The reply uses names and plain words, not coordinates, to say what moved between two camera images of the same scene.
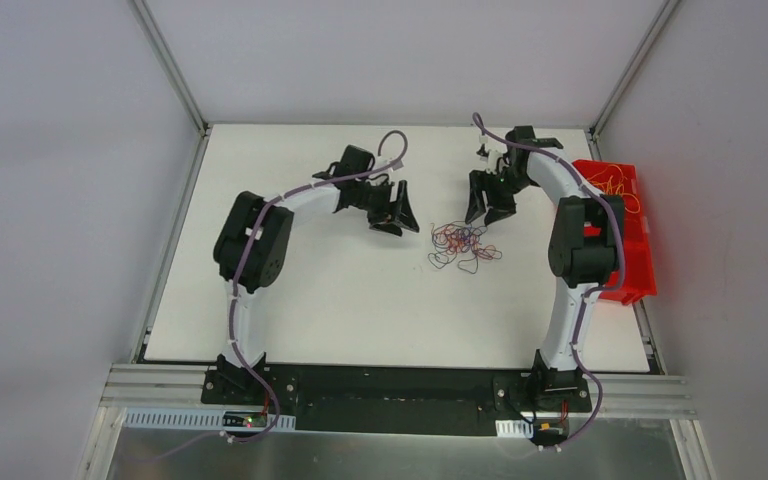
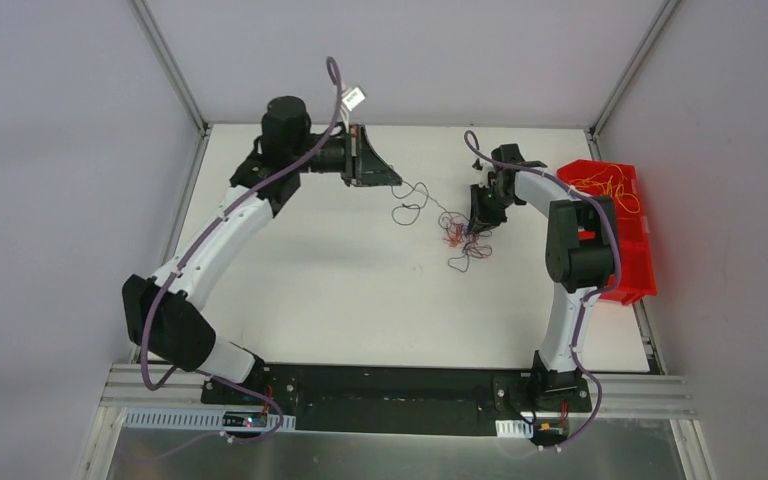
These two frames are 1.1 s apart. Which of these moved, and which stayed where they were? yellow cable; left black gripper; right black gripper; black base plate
Moved: left black gripper
Stayed: black base plate; right black gripper; yellow cable
